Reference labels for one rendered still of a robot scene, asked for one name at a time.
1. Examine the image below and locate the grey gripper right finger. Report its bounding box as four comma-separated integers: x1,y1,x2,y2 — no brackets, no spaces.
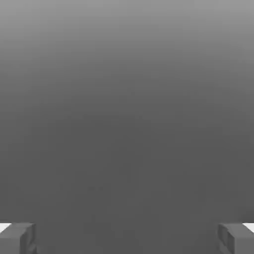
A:
217,222,254,254

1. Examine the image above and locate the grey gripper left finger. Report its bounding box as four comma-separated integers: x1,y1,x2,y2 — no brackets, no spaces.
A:
0,222,37,254

